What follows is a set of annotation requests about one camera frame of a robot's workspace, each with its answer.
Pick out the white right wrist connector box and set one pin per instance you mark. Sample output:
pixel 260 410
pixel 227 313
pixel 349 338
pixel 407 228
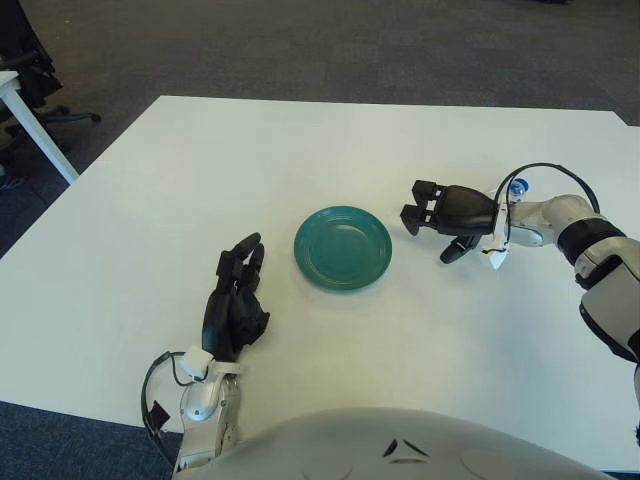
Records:
pixel 497 260

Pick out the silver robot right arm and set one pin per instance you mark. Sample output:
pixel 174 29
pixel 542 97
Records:
pixel 545 215

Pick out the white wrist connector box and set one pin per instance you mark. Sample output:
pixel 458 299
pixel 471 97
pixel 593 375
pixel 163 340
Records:
pixel 497 260
pixel 196 362

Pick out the white side table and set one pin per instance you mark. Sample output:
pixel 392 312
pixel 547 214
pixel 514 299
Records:
pixel 30 120

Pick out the grey robot torso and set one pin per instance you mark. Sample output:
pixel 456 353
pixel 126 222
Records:
pixel 390 450

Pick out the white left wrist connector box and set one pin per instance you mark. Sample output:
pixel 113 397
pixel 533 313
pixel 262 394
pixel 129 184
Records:
pixel 196 362

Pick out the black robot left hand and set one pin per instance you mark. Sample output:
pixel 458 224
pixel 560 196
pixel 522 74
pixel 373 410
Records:
pixel 225 325

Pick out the green round plate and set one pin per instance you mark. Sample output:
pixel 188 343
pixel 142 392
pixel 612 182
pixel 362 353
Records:
pixel 344 250

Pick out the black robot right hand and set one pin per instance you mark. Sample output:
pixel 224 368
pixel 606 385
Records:
pixel 465 212

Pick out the clear bottle with blue cap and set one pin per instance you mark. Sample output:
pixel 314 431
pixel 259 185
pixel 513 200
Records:
pixel 517 189

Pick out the black office chair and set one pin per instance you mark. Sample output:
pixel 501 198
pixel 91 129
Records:
pixel 30 50

